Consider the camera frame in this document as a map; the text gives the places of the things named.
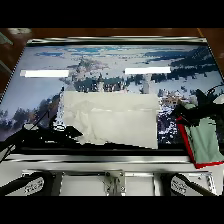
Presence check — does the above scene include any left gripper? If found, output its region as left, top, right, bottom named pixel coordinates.
left=49, top=125, right=84, bottom=144

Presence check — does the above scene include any red garment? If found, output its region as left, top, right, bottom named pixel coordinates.
left=175, top=115, right=224, bottom=170

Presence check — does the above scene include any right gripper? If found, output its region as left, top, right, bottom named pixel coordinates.
left=170, top=103, right=193, bottom=119

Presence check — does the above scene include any silver frame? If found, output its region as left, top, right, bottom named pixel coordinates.
left=0, top=35, right=224, bottom=197

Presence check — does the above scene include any pale green garment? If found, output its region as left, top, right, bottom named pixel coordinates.
left=184, top=103, right=224, bottom=165

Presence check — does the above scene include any black cable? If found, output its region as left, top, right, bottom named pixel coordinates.
left=205, top=83, right=224, bottom=97
left=21, top=111, right=50, bottom=131

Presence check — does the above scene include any white shirt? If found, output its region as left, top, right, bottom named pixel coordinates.
left=61, top=91, right=161, bottom=150

